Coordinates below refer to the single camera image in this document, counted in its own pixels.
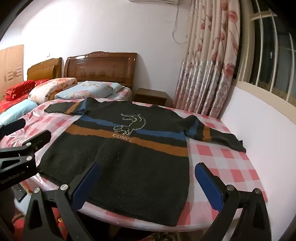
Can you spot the carved brown wooden headboard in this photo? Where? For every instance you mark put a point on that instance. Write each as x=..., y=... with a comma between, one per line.
x=99, y=67

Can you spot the flat cardboard box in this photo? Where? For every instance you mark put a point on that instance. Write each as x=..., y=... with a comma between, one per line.
x=11, y=67

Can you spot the blue floral folded quilt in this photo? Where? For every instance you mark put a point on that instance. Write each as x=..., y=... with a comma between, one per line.
x=92, y=89

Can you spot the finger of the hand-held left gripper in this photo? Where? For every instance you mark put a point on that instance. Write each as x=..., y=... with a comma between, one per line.
x=34, y=140
x=12, y=127

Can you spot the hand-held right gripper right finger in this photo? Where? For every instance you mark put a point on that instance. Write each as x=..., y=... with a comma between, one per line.
x=208, y=185

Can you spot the pink floral curtain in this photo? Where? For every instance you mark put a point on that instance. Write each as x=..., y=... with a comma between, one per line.
x=208, y=69

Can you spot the brown wooden nightstand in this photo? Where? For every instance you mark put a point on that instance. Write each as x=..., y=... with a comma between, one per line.
x=150, y=97

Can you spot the red patterned blanket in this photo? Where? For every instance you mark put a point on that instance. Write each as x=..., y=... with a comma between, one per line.
x=18, y=89

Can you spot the plain brown wooden headboard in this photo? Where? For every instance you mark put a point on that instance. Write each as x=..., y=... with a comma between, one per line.
x=44, y=69

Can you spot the light blue pillow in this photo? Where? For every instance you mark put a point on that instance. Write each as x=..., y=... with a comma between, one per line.
x=16, y=111

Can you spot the orange floral pillow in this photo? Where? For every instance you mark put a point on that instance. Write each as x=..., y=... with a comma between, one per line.
x=50, y=88

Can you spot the dark striped knit sweater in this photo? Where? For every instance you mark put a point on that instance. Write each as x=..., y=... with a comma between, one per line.
x=129, y=173

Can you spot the window with white grille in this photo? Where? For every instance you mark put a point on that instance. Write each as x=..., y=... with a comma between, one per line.
x=266, y=58

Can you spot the white air conditioner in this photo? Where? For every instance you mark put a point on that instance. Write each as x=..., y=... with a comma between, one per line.
x=161, y=1

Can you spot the pink checkered plastic tablecloth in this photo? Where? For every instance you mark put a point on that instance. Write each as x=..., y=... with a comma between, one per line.
x=226, y=162

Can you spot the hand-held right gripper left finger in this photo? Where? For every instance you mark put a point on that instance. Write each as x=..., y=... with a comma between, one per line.
x=85, y=183

